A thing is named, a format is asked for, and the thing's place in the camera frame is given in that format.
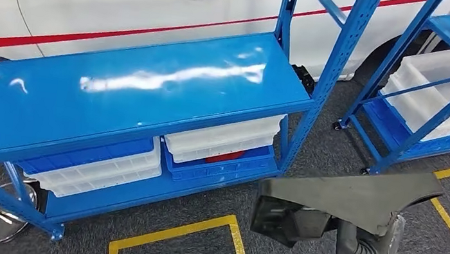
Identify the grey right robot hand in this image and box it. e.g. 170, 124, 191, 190
381, 212, 408, 254

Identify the blue plastic bin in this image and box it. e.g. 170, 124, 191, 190
157, 132, 282, 194
356, 94, 450, 168
15, 122, 157, 190

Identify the red round object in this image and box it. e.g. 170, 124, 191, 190
203, 145, 247, 169

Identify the black plastic slotted panel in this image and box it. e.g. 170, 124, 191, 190
247, 151, 447, 254

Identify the white car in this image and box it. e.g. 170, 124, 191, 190
0, 0, 450, 114

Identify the red barrier belt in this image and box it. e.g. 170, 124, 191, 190
0, 0, 428, 104

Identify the white plastic bin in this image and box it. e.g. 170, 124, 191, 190
169, 123, 277, 176
24, 120, 167, 201
163, 100, 287, 162
373, 41, 450, 145
42, 150, 164, 211

